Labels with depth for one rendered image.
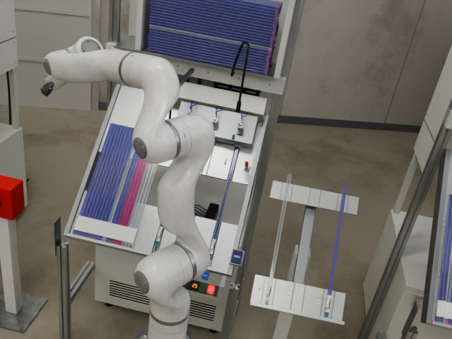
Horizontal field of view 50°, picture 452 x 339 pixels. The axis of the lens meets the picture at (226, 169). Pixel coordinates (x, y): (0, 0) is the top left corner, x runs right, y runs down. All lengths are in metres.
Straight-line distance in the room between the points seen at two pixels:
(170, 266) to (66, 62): 0.62
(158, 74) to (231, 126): 0.91
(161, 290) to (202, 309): 1.21
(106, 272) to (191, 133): 1.48
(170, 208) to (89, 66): 0.45
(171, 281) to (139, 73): 0.55
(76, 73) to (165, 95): 0.32
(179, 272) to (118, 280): 1.25
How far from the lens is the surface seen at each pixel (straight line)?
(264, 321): 2.83
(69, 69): 1.43
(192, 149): 1.23
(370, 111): 5.53
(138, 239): 2.02
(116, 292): 2.65
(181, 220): 1.30
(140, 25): 2.09
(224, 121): 2.08
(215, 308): 2.53
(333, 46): 5.09
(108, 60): 1.36
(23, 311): 2.80
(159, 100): 1.19
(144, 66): 1.23
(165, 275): 1.34
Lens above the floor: 2.00
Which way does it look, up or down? 29 degrees down
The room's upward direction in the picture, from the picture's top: 9 degrees clockwise
